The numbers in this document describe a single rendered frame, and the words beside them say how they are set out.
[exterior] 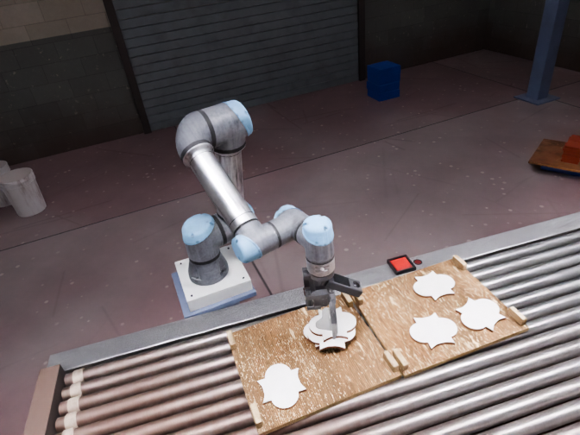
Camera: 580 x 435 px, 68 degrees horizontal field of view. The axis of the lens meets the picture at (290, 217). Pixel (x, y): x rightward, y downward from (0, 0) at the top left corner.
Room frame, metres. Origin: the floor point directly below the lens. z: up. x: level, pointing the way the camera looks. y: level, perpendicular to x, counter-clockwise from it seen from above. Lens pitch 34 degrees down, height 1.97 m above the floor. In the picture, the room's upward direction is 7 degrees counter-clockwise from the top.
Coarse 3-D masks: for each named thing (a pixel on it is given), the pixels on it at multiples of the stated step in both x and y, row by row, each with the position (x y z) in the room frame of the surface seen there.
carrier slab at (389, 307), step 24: (384, 288) 1.05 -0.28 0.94; (408, 288) 1.03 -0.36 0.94; (456, 288) 1.01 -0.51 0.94; (480, 288) 0.99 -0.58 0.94; (384, 312) 0.94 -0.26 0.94; (408, 312) 0.93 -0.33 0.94; (432, 312) 0.92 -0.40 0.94; (456, 312) 0.91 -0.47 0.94; (504, 312) 0.88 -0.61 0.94; (384, 336) 0.85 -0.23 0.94; (408, 336) 0.84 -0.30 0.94; (456, 336) 0.82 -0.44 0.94; (480, 336) 0.81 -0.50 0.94; (504, 336) 0.80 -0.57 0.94; (408, 360) 0.76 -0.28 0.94; (432, 360) 0.75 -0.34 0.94
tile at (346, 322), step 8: (320, 312) 0.93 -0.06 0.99; (344, 312) 0.92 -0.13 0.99; (312, 320) 0.90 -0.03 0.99; (344, 320) 0.89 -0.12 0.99; (352, 320) 0.88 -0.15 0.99; (312, 328) 0.87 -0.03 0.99; (344, 328) 0.86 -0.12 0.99; (352, 328) 0.85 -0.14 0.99; (320, 336) 0.85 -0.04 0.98; (328, 336) 0.84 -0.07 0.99; (344, 336) 0.83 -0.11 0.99
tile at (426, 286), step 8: (432, 272) 1.09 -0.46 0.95; (416, 280) 1.06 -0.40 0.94; (424, 280) 1.05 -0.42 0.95; (432, 280) 1.05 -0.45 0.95; (440, 280) 1.05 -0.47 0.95; (448, 280) 1.04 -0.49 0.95; (416, 288) 1.02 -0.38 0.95; (424, 288) 1.02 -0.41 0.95; (432, 288) 1.01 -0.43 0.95; (440, 288) 1.01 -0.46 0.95; (448, 288) 1.00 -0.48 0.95; (424, 296) 0.98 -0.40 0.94; (432, 296) 0.98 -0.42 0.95; (440, 296) 0.98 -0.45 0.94
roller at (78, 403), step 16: (576, 256) 1.10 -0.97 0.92; (512, 272) 1.07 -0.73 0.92; (528, 272) 1.06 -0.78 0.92; (544, 272) 1.06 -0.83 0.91; (496, 288) 1.02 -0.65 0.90; (192, 368) 0.84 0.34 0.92; (208, 368) 0.84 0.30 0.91; (224, 368) 0.84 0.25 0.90; (128, 384) 0.81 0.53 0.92; (144, 384) 0.81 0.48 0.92; (160, 384) 0.81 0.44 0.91; (80, 400) 0.78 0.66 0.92; (96, 400) 0.77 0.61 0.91; (112, 400) 0.78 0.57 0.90
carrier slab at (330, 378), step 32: (288, 320) 0.96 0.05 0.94; (256, 352) 0.85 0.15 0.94; (288, 352) 0.84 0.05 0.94; (320, 352) 0.82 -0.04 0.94; (352, 352) 0.81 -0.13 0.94; (256, 384) 0.74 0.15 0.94; (320, 384) 0.72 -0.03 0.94; (352, 384) 0.71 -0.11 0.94; (384, 384) 0.70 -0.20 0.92; (288, 416) 0.64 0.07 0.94
